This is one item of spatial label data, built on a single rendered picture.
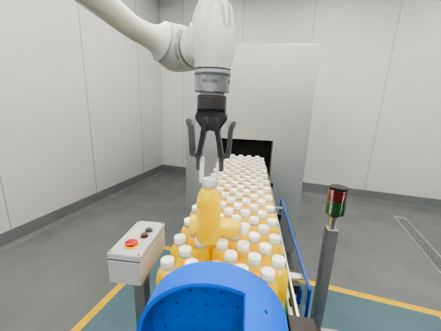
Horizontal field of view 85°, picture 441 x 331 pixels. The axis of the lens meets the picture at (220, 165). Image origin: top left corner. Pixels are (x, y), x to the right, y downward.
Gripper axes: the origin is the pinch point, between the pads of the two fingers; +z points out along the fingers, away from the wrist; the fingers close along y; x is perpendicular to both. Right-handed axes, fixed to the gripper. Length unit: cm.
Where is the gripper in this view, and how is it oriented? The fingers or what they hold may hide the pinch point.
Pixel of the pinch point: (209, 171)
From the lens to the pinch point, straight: 66.4
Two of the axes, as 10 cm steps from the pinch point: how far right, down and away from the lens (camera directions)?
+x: 1.3, -2.5, 9.6
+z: -0.4, 9.7, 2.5
